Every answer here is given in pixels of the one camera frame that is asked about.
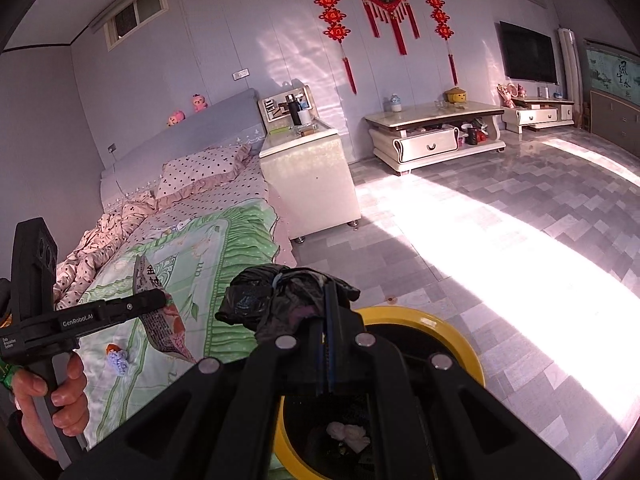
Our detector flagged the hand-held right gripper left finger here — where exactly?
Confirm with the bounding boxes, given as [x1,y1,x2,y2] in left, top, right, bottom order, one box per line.
[60,285,331,480]

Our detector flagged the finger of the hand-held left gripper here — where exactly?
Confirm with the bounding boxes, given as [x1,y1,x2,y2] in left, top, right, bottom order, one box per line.
[92,289,167,326]

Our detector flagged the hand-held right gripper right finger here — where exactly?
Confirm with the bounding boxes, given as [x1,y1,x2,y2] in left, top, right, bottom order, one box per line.
[327,282,581,480]

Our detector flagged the printed paper packet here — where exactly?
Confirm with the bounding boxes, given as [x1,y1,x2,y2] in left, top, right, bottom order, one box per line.
[132,254,198,365]

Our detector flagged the black bin with yellow rim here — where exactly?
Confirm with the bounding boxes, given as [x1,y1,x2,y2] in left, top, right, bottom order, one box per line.
[272,306,486,480]

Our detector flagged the black plastic bag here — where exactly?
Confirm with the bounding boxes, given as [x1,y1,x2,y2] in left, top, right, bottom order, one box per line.
[215,262,361,346]

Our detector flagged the person's left forearm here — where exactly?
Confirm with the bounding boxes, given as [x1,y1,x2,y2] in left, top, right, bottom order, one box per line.
[0,410,63,480]

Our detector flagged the person's left hand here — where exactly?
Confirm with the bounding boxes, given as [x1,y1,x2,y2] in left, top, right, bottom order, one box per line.
[11,350,90,460]

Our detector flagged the pink polka dot quilt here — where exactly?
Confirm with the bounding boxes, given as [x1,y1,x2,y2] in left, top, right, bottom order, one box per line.
[52,195,161,311]

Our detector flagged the white crumpled tissue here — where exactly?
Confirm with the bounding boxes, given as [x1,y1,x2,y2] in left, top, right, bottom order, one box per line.
[325,421,372,451]

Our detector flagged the green floral printed blanket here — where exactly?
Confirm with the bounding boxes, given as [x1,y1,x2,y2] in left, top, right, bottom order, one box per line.
[75,199,281,471]

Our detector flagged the white polka dot bed sheet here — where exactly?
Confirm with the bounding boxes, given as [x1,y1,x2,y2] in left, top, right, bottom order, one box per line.
[135,155,296,266]

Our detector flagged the polka dot ruffled pillow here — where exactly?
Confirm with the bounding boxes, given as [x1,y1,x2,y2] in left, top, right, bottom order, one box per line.
[156,144,253,201]

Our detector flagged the white nightstand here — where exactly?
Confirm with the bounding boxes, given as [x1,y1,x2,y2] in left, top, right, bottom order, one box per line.
[257,79,362,245]

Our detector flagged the grey upholstered bed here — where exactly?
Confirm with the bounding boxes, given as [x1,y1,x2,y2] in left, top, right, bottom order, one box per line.
[50,87,301,471]

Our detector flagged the white coffee table with drawer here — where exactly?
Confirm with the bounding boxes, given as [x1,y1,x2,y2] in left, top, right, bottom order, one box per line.
[364,101,507,177]

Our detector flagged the pink flower ornament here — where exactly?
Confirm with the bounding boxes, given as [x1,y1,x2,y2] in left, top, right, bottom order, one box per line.
[496,82,527,108]

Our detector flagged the white low cabinet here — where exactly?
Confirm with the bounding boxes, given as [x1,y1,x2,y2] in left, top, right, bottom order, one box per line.
[501,96,577,134]

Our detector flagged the black flat television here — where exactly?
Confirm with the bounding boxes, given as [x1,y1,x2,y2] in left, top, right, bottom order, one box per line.
[500,21,558,85]

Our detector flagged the grey cabinet with painted panel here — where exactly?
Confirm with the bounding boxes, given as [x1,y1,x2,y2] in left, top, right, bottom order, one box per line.
[582,37,640,158]

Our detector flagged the white standing air conditioner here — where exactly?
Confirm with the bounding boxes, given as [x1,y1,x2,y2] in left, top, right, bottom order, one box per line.
[557,27,583,103]

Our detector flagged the small wall window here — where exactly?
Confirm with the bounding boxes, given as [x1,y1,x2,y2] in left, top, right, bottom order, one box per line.
[102,0,168,51]

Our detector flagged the red knot string decoration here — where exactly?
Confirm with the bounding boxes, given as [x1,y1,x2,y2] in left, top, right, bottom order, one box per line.
[308,0,358,96]
[421,0,459,87]

